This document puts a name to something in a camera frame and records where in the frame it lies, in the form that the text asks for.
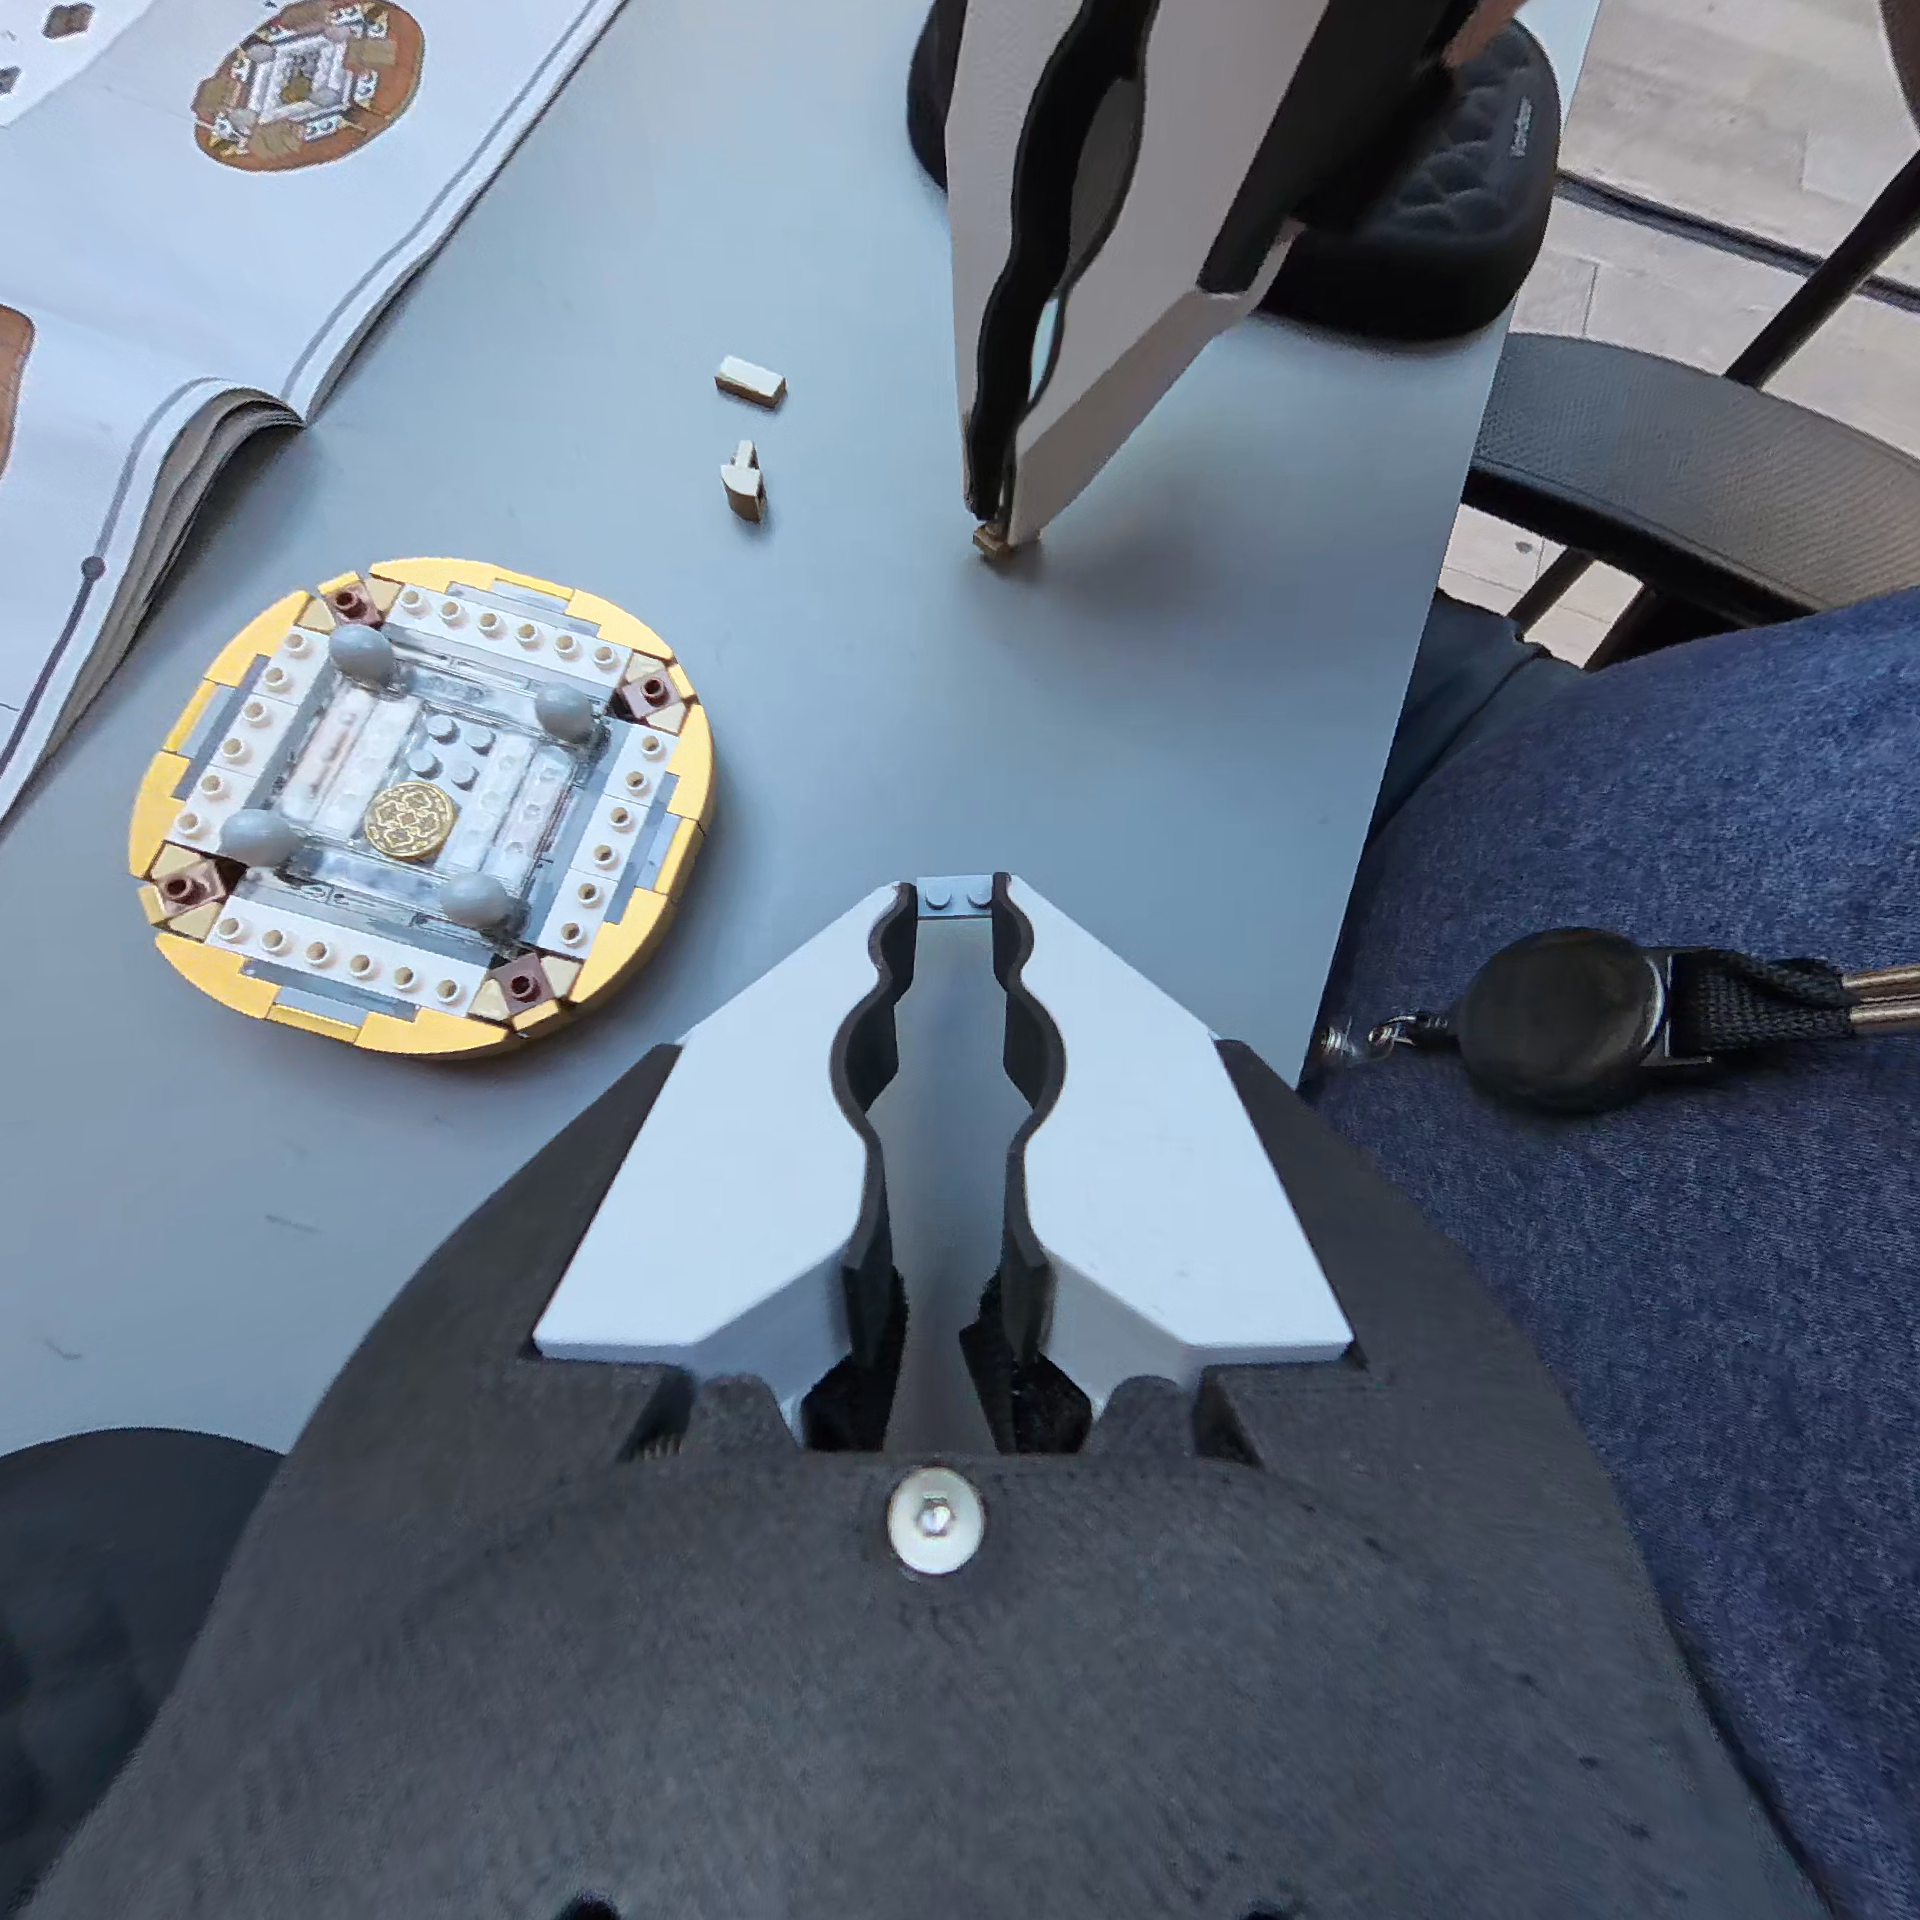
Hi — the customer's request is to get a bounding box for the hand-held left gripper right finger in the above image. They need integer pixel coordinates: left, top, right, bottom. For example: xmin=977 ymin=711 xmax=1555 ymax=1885
xmin=968 ymin=875 xmax=1363 ymax=1454

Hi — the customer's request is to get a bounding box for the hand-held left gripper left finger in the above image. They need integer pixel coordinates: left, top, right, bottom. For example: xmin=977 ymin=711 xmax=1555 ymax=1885
xmin=533 ymin=879 xmax=921 ymax=1454

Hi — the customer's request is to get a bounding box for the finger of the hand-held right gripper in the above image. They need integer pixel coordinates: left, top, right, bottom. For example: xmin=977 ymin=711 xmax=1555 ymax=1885
xmin=949 ymin=0 xmax=1157 ymax=518
xmin=990 ymin=0 xmax=1354 ymax=552

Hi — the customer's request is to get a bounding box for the round gold lego base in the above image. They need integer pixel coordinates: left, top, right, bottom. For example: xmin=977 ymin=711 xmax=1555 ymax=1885
xmin=128 ymin=558 xmax=720 ymax=1070

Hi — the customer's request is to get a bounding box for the lego instruction booklet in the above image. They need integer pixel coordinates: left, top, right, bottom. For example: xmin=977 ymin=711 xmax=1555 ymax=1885
xmin=0 ymin=0 xmax=634 ymax=819

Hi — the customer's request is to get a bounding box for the black honeycomb wrist rest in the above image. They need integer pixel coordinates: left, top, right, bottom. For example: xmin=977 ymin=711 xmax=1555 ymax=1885
xmin=907 ymin=0 xmax=1562 ymax=350

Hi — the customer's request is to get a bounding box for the black badge reel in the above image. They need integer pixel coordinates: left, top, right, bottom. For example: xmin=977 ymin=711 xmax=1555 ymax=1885
xmin=1320 ymin=927 xmax=1920 ymax=1116

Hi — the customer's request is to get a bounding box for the blue denim clothing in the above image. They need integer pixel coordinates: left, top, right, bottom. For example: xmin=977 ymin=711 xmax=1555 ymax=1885
xmin=1306 ymin=586 xmax=1920 ymax=1920

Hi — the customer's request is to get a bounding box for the black chair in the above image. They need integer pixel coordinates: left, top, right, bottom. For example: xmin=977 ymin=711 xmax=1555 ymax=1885
xmin=1464 ymin=194 xmax=1920 ymax=632

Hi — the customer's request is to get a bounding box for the black cushion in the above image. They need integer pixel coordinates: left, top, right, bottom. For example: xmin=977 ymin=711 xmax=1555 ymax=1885
xmin=0 ymin=1423 xmax=289 ymax=1847

